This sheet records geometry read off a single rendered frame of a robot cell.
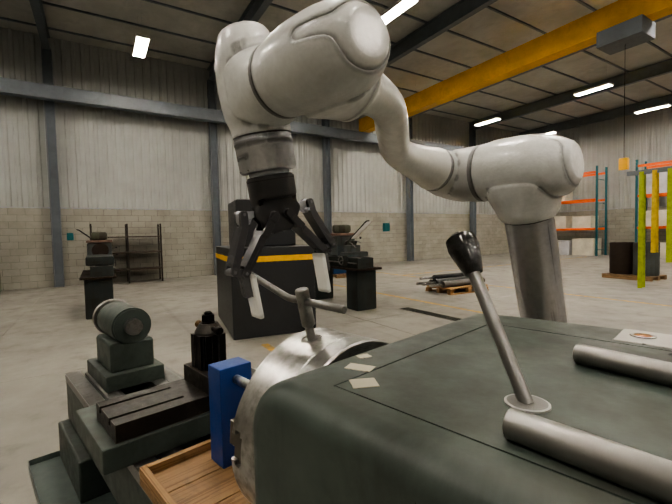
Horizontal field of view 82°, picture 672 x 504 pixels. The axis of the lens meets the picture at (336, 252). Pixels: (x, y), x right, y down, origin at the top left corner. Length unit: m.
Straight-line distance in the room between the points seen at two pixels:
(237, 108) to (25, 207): 14.21
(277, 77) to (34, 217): 14.29
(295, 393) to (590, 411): 0.25
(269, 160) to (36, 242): 14.18
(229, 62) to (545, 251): 0.72
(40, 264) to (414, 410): 14.48
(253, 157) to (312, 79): 0.17
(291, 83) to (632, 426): 0.45
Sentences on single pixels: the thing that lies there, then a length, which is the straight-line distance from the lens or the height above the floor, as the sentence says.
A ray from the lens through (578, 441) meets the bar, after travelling 0.30.
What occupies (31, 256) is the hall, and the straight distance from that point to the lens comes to 14.70.
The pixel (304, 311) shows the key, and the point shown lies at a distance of 0.61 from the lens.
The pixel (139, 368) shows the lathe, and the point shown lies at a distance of 1.67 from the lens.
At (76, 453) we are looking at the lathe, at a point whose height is 0.68.
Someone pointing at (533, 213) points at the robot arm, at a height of 1.44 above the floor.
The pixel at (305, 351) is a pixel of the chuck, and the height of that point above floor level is 1.23.
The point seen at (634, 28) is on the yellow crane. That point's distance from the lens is 11.60.
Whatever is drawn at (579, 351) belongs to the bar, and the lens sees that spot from 0.50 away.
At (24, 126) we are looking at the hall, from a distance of 15.11.
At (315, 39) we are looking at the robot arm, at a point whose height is 1.61.
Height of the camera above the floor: 1.40
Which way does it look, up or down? 3 degrees down
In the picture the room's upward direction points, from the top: 1 degrees counter-clockwise
